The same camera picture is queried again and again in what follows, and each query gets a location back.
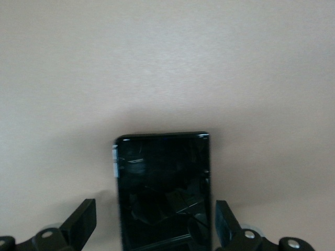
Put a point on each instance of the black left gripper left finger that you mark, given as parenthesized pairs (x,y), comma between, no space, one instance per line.
(76,227)

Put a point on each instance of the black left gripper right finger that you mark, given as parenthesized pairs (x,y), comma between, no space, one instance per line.
(230,230)

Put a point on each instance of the long black smartphone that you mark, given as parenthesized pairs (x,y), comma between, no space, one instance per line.
(162,188)

